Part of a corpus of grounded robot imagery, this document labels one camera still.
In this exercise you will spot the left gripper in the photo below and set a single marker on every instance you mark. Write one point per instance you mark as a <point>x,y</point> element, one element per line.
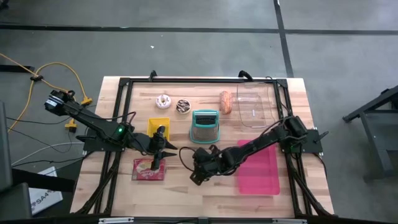
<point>146,143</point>

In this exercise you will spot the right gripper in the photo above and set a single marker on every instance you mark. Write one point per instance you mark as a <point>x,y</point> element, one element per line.
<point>217,161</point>

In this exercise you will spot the red snack package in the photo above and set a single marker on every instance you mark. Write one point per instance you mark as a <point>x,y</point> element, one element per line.
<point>143,170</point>

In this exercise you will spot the white frosted donut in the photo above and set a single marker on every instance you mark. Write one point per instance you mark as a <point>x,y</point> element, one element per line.
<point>163,101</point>

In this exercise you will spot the chocolate frosted donut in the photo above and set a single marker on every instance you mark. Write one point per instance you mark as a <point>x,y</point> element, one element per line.
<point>183,106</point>

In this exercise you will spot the brown bread loaf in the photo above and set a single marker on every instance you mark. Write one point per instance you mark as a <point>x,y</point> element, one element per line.
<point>226,102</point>

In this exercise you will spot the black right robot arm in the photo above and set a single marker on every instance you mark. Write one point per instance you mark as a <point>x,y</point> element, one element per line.
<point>267,140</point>

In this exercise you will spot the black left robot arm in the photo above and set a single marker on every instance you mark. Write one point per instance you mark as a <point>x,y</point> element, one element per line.
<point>93,124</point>

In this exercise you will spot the yellow plastic basket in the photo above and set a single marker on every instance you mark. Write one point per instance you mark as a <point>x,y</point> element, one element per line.
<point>153,124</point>

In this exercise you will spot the teal metal box grater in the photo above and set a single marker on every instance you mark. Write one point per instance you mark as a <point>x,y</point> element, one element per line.
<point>205,127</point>

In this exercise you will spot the pink plastic tray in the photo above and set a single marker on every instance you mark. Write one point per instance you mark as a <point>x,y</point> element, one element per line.
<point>258,182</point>

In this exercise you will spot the clear plastic container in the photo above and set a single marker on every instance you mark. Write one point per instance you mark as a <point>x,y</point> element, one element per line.
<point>255,102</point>

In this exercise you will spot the black beam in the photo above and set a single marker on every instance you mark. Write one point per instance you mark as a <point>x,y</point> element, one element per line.
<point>40,182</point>

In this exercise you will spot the white printed cardboard box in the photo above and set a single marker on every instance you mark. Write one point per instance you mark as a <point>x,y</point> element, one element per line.
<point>46,199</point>

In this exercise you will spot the grey cabinet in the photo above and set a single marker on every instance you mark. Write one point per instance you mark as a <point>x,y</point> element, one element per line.
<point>6,149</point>

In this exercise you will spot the black flat floor bar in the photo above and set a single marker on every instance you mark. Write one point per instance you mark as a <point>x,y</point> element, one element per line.
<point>15,68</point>

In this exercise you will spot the dark grey metal table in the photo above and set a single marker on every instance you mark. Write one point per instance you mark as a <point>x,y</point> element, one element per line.
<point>377,137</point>

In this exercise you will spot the black frame clamp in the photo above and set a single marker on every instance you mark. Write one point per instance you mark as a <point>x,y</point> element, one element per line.
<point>152,74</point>
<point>245,74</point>

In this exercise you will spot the black aluminium table frame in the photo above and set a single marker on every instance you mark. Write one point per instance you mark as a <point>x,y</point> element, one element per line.
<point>202,80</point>

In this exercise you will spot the silver metal bracket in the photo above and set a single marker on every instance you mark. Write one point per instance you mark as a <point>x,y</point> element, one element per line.
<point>289,221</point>
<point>115,220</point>

